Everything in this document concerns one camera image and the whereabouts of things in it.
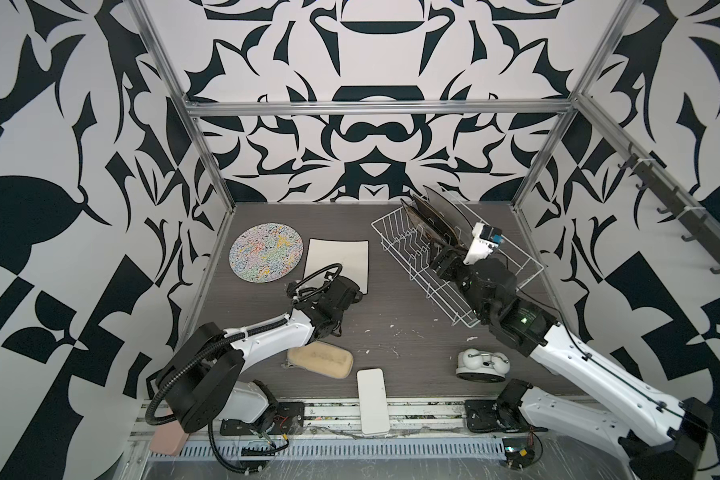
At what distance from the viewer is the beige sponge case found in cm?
81

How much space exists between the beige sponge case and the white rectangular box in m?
0.05

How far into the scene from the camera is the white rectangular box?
0.70 m
